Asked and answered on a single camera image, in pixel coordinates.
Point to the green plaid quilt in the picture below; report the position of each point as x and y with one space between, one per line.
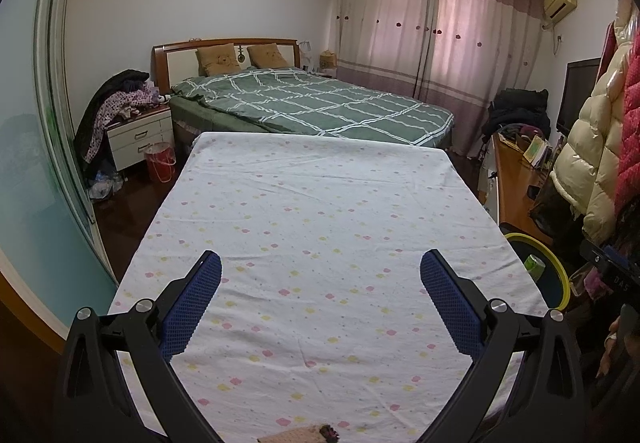
325 103

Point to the black television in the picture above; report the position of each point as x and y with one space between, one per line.
580 93

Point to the floral patterned garment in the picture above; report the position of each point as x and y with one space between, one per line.
117 105

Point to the white nightstand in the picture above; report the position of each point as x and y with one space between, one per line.
140 138

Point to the pink window curtain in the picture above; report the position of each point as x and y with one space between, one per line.
385 23
480 53

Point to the red dotted down jacket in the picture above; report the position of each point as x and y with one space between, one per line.
631 133

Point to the wooden desk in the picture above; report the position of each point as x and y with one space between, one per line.
515 193

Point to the green label plastic bottle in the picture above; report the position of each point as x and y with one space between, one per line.
535 268

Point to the dark clothes pile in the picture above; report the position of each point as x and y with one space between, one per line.
515 110

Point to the red bucket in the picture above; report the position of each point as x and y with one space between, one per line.
161 163

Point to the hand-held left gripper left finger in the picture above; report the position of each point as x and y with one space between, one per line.
190 303

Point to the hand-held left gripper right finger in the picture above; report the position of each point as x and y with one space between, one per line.
450 300

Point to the pile of clothes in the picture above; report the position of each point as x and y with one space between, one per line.
90 123

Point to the sliding wardrobe door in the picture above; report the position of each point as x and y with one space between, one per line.
45 148

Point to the wooden bed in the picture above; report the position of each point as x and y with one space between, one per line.
165 68

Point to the beige woven object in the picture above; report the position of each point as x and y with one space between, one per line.
300 435

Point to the green book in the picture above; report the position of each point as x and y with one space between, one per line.
535 152

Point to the clear plastic bag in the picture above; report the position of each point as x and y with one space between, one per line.
105 185

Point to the brown bear pillow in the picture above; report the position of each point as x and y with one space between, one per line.
267 55
219 59

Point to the black bin with yellow rim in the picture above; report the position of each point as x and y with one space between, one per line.
555 278

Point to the person's right hand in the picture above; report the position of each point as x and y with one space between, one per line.
611 348

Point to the cream down jacket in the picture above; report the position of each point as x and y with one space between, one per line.
590 148

